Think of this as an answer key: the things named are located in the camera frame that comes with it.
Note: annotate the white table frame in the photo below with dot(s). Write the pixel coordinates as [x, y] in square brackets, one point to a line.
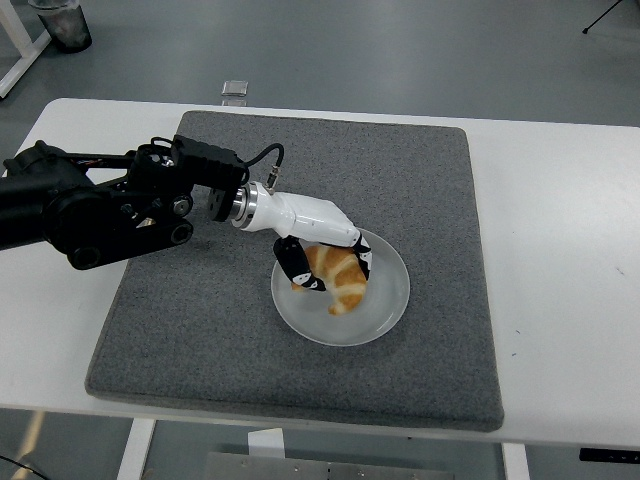
[20, 55]

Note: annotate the pale grey round plate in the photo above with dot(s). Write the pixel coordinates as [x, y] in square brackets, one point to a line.
[380, 310]

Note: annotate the white table leg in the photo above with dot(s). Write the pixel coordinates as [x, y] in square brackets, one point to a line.
[135, 450]
[516, 462]

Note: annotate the golden brown croissant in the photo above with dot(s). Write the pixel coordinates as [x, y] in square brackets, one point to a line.
[345, 280]

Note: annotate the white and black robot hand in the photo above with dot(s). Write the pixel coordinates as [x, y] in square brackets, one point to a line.
[310, 220]

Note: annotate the black tripod leg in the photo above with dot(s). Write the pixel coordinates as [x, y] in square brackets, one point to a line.
[602, 17]

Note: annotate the grey felt mat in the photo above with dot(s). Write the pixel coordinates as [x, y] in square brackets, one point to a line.
[400, 175]

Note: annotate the clear floor socket cover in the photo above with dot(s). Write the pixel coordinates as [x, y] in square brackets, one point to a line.
[235, 89]

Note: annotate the black table control panel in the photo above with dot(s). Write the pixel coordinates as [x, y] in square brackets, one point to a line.
[610, 455]

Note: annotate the black waste bin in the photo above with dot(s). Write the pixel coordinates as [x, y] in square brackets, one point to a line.
[67, 25]

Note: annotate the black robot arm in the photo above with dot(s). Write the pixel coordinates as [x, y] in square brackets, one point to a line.
[100, 210]

